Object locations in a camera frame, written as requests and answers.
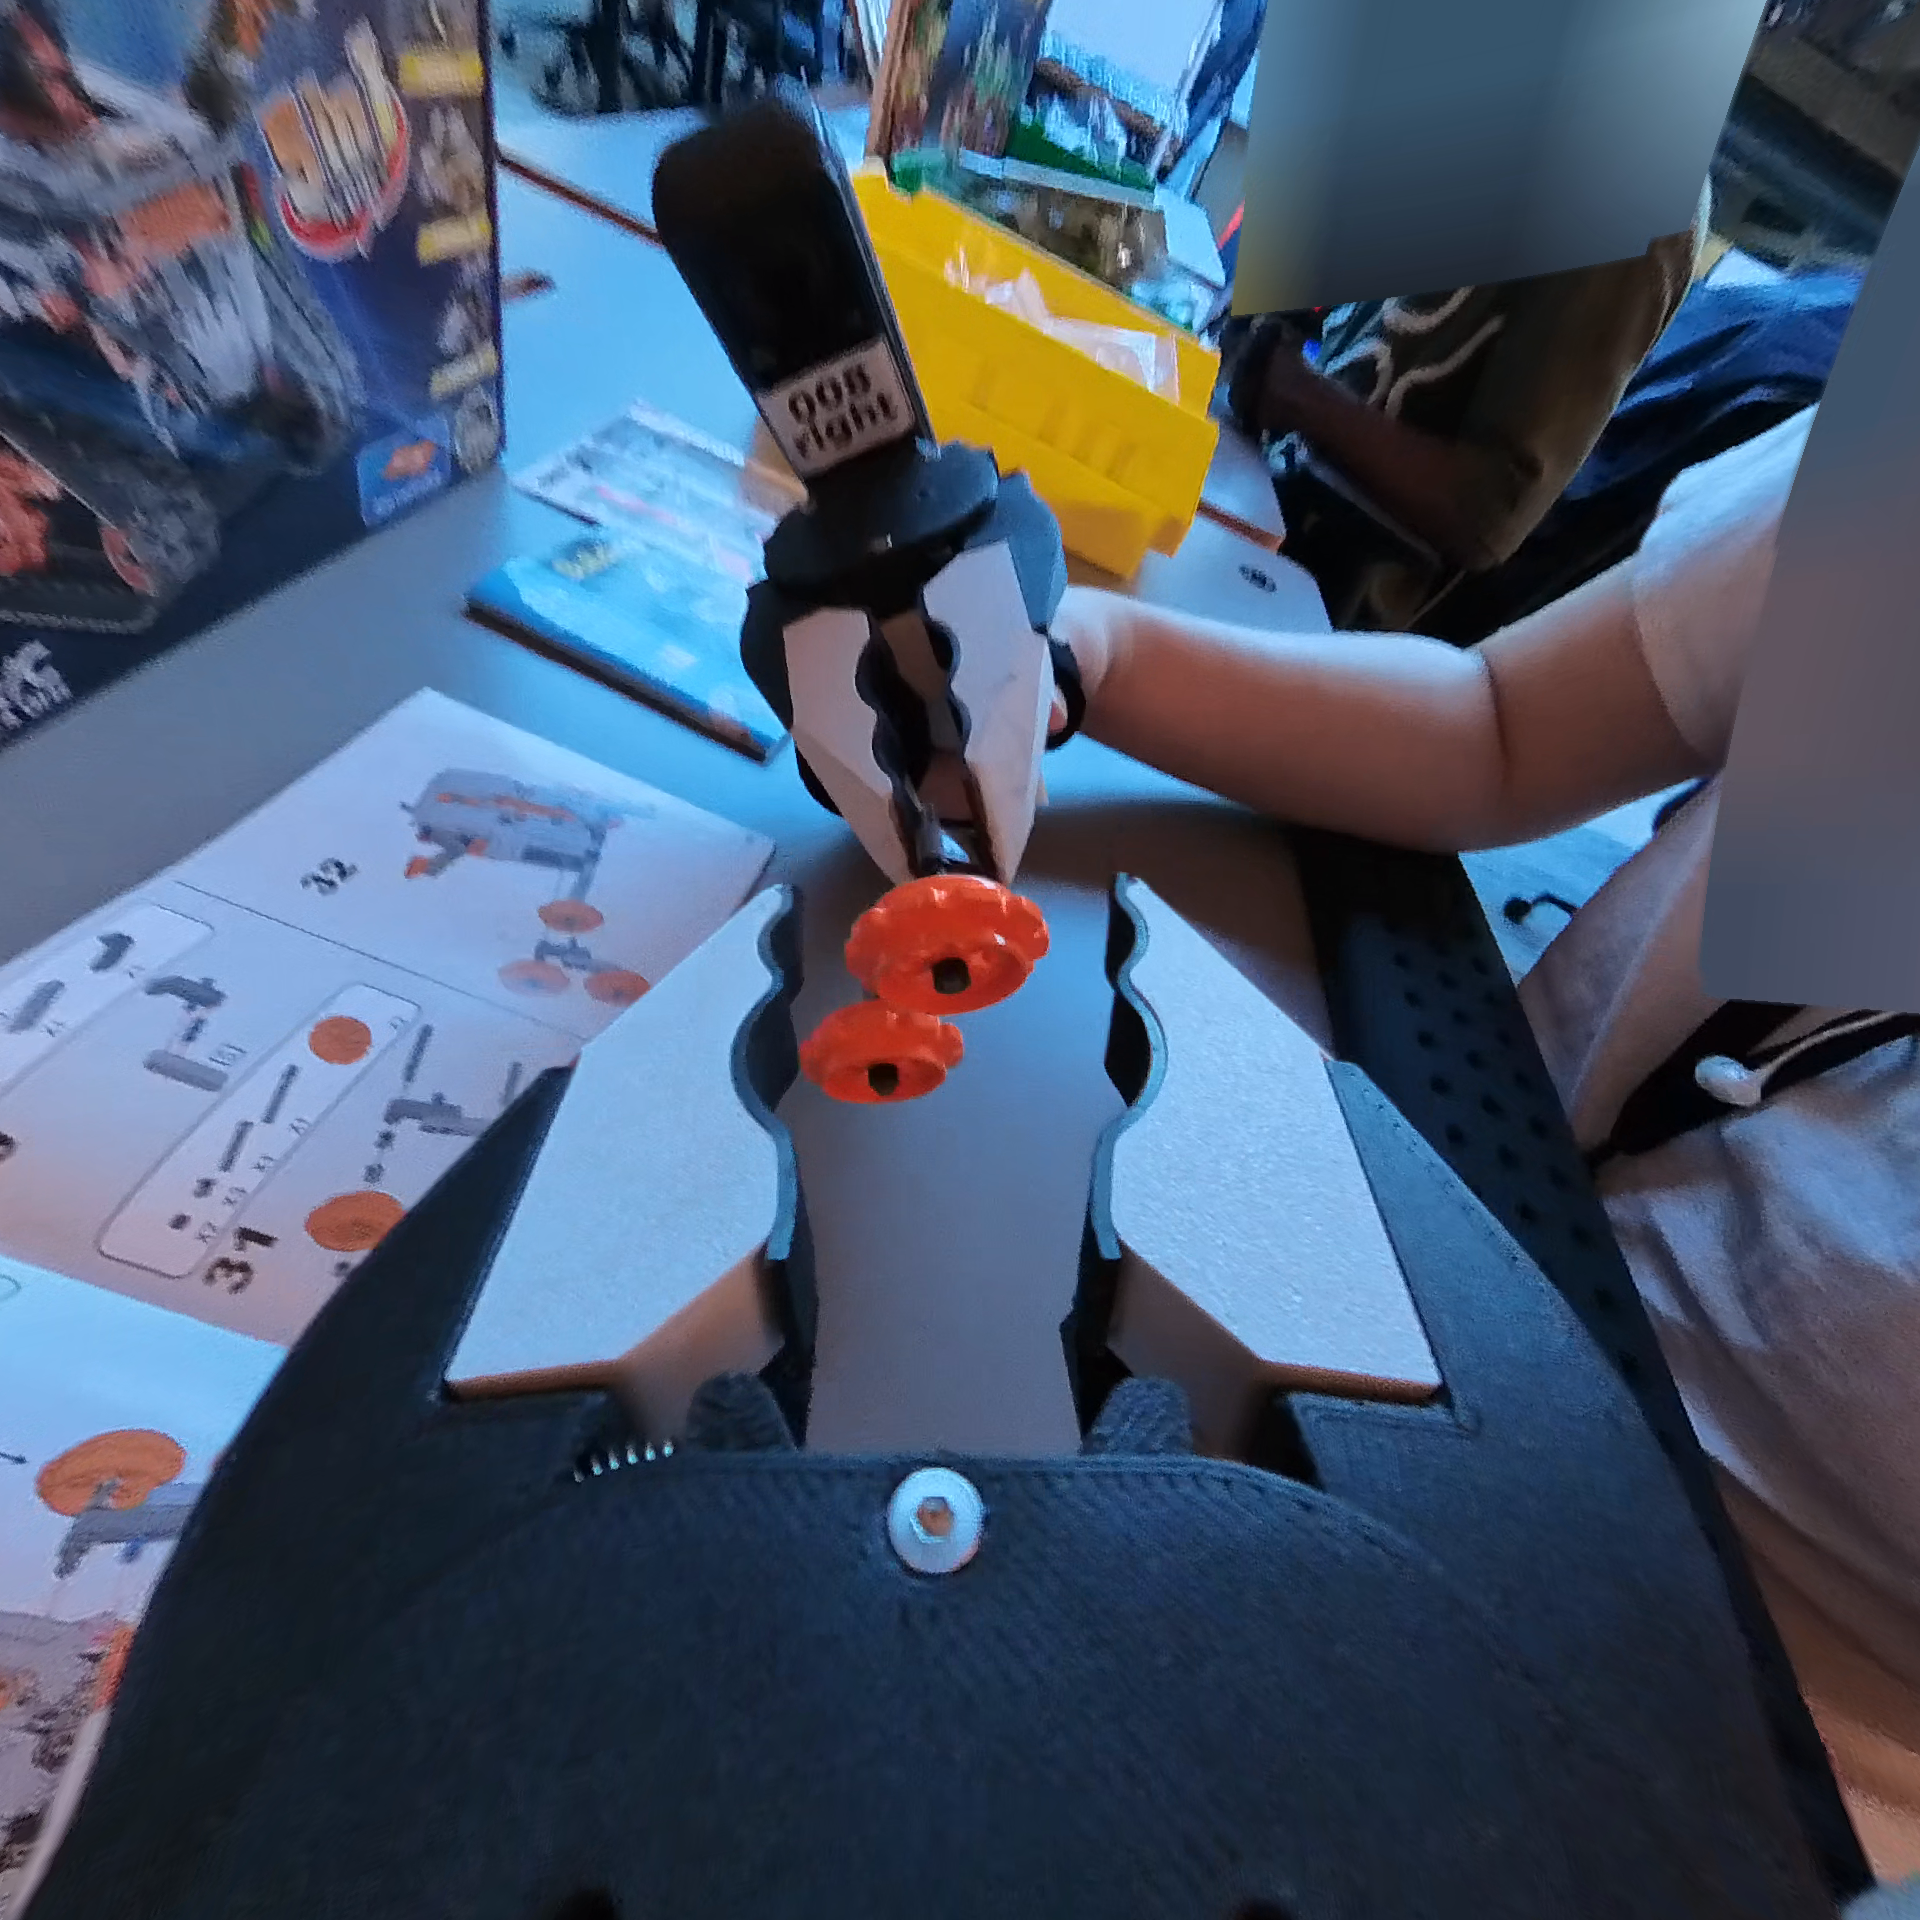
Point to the black perforated panel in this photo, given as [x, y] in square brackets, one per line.
[1440, 1019]

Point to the orange wheel pair assembly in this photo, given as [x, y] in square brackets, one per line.
[937, 945]

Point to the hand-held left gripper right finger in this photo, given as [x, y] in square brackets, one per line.
[1259, 1200]

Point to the sticker sheet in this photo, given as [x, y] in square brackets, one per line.
[645, 481]

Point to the pile of plastic packets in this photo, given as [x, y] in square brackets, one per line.
[1108, 224]

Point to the yellow storage bin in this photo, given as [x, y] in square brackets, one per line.
[1049, 434]

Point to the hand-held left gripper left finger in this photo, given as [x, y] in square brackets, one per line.
[628, 1184]

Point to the blue cover booklet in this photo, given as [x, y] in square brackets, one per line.
[628, 630]

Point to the person's light shirt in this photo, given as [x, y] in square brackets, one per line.
[1770, 1349]

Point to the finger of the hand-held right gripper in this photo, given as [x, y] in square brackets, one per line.
[1004, 675]
[833, 704]

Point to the blue robot kit box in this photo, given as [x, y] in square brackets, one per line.
[225, 299]

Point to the person's right hand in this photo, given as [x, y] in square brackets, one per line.
[1118, 662]

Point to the person's right forearm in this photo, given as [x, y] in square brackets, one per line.
[1349, 735]

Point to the colourful toy box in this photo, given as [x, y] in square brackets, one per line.
[960, 77]

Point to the dark blue cloth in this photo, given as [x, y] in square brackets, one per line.
[1723, 375]

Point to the clear plastic bag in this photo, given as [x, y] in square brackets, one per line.
[1049, 322]

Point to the white instruction booklet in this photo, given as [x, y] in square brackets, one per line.
[300, 961]

